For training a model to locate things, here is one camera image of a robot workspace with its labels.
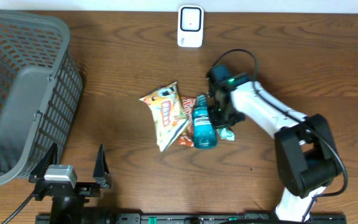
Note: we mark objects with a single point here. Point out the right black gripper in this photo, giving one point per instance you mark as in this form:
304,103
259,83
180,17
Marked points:
217,123

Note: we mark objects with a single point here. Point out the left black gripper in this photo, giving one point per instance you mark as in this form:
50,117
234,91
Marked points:
102,177

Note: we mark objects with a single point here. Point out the mint green wet wipes pack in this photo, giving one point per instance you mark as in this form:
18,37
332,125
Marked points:
226,134

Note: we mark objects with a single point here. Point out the blue Listerine mouthwash bottle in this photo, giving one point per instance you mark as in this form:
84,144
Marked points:
204,136

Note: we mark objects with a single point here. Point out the red Top chocolate bar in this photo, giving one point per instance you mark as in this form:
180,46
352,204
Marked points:
186,137

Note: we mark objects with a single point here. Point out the beige snack bag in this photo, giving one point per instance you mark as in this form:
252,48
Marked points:
169,117

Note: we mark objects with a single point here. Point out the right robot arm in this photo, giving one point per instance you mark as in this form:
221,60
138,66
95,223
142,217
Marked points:
307,159

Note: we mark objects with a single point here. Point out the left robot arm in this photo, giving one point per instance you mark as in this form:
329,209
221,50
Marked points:
71,209

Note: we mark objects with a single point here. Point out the white barcode scanner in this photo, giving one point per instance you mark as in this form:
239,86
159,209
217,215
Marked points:
190,26

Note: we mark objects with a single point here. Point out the grey plastic shopping basket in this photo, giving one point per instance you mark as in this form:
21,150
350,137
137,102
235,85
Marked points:
40,90

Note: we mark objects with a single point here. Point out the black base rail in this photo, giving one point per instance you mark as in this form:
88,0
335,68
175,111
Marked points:
135,218

